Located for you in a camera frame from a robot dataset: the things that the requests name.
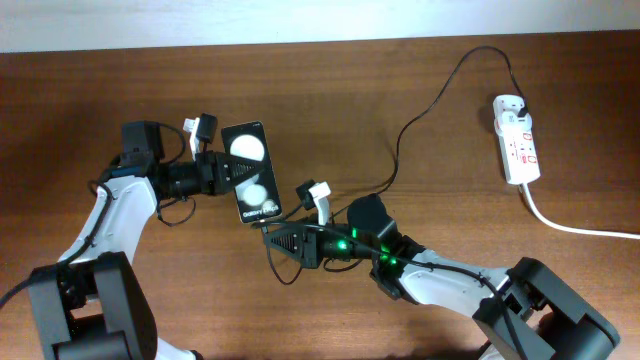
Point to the white USB charger plug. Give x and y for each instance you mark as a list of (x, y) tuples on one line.
[(511, 114)]

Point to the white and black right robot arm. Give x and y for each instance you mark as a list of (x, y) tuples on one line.
[(525, 312)]

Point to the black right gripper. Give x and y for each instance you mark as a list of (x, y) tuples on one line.
[(306, 249)]

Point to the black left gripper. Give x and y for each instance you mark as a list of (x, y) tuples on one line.
[(218, 160)]

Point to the black Galaxy smartphone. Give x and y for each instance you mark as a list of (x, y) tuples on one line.
[(256, 190)]

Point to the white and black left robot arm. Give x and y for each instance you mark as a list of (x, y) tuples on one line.
[(89, 304)]

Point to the white power strip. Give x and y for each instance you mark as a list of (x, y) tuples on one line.
[(519, 157)]

